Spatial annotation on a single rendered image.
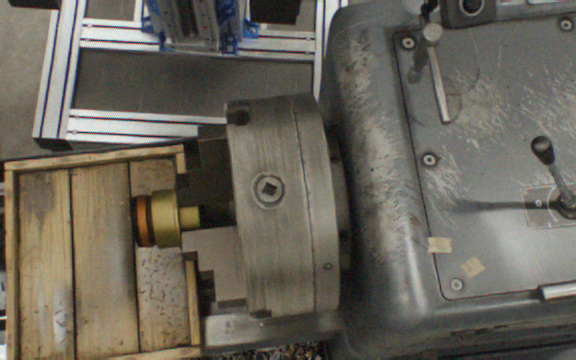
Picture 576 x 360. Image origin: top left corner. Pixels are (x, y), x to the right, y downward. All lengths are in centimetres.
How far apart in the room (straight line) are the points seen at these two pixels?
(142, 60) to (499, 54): 134
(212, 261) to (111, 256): 30
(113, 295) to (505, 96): 69
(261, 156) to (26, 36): 168
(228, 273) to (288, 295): 10
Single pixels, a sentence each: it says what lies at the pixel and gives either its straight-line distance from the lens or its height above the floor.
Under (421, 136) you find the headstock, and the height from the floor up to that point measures 125.
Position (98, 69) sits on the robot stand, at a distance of 215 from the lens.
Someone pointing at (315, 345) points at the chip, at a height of 60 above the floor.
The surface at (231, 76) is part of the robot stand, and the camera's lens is 209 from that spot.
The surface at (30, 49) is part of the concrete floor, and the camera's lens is 247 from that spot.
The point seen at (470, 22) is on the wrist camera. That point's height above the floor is 150.
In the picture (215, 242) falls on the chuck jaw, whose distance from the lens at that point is 100.
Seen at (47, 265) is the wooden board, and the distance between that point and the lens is 127.
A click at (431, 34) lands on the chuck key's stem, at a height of 139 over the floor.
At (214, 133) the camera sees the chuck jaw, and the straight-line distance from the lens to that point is 96.
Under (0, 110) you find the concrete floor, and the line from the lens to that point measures 241.
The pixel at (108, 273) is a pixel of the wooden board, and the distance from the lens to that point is 125.
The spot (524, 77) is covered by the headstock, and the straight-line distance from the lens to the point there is 97.
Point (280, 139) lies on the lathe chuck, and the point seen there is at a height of 123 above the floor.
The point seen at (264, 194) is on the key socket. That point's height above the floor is 123.
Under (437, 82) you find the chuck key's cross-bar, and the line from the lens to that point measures 80.
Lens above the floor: 208
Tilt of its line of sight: 72 degrees down
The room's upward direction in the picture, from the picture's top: 6 degrees clockwise
